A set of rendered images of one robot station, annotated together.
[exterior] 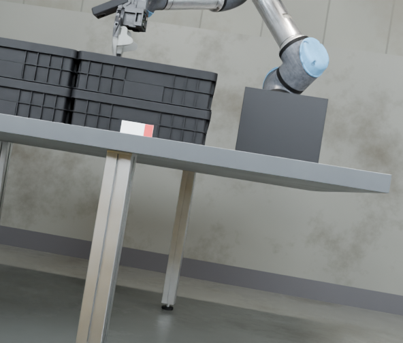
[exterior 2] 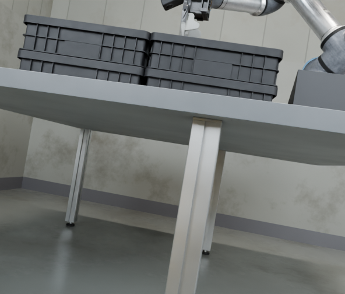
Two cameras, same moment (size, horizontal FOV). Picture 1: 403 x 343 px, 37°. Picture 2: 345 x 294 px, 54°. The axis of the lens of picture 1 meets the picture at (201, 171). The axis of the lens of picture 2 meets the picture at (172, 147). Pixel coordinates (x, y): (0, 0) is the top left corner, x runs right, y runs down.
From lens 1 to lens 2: 0.72 m
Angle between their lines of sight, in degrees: 4
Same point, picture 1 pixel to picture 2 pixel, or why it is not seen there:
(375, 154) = not seen: hidden behind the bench
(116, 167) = (203, 136)
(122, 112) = (192, 89)
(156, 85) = (224, 63)
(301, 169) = not seen: outside the picture
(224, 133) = not seen: hidden behind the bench
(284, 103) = (335, 84)
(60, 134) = (143, 98)
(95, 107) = (166, 84)
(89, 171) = (143, 151)
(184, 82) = (251, 60)
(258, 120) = (310, 99)
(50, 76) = (125, 57)
